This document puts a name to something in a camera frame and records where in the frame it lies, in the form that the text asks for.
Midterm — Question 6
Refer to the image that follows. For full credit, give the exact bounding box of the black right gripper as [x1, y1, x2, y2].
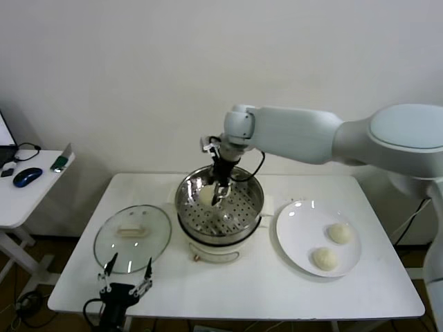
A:
[210, 157, 240, 208]

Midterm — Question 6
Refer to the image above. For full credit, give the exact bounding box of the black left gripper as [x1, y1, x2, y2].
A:
[98, 252, 154, 332]

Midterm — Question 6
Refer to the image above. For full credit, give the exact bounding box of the white steamed baozi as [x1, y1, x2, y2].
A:
[199, 186, 218, 208]
[312, 246, 339, 271]
[327, 223, 354, 245]

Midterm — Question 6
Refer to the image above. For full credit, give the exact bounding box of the round glass pot lid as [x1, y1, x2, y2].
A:
[93, 204, 173, 275]

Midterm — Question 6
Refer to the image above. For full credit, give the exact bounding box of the stainless steel steamer basket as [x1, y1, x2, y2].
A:
[174, 165, 266, 245]

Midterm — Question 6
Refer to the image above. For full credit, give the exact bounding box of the steel steamer pot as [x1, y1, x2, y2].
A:
[167, 186, 275, 266]

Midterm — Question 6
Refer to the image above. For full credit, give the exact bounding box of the white round plate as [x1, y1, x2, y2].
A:
[275, 200, 363, 278]

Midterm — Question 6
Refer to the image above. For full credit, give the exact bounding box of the white side desk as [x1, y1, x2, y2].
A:
[0, 149, 76, 288]

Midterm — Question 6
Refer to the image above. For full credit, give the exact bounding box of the blue computer mouse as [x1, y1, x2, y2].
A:
[12, 167, 44, 189]

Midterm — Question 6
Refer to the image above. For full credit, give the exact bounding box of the black laptop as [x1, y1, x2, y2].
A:
[0, 110, 19, 167]

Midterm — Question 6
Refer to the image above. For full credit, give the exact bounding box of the white stand base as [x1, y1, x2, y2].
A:
[408, 248, 432, 279]

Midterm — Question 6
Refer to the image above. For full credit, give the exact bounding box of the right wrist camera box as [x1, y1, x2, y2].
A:
[199, 136, 222, 153]

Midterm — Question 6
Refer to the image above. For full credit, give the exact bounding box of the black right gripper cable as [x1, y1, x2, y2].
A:
[230, 149, 266, 183]

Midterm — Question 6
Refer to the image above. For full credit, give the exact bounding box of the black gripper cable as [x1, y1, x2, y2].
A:
[84, 299, 105, 326]
[230, 149, 266, 183]

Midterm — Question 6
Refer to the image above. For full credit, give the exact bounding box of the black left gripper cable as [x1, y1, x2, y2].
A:
[84, 299, 105, 326]

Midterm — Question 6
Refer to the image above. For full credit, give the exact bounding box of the floor power strip with cables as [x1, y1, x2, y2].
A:
[13, 290, 49, 329]

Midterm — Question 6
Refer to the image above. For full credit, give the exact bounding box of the green handled scraper tool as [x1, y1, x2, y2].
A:
[50, 142, 75, 174]

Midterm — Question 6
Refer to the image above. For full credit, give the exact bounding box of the black looped desk cable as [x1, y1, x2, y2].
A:
[13, 142, 42, 163]

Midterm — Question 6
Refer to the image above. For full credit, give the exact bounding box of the white wall cable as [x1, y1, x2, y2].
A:
[394, 199, 428, 239]

